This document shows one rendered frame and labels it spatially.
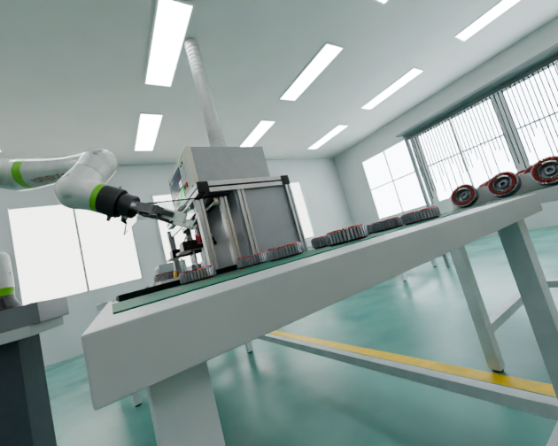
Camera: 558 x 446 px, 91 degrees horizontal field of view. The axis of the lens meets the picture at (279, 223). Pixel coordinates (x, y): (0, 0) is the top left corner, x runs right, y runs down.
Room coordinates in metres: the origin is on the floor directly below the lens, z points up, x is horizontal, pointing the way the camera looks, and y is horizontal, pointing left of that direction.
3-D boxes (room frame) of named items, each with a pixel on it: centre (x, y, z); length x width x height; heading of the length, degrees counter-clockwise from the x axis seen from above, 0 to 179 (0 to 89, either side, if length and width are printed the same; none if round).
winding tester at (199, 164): (1.41, 0.26, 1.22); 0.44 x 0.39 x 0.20; 33
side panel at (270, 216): (1.20, 0.03, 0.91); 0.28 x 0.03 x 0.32; 123
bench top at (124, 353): (1.38, 0.33, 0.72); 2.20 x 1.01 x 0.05; 33
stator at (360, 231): (0.74, -0.17, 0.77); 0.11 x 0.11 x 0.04
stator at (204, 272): (0.87, 0.29, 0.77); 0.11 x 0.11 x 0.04
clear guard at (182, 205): (1.10, 0.43, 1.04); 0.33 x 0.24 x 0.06; 123
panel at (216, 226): (1.39, 0.33, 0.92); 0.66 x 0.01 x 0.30; 33
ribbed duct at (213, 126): (2.66, 0.42, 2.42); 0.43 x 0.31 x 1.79; 33
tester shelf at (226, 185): (1.42, 0.27, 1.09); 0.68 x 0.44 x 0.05; 33
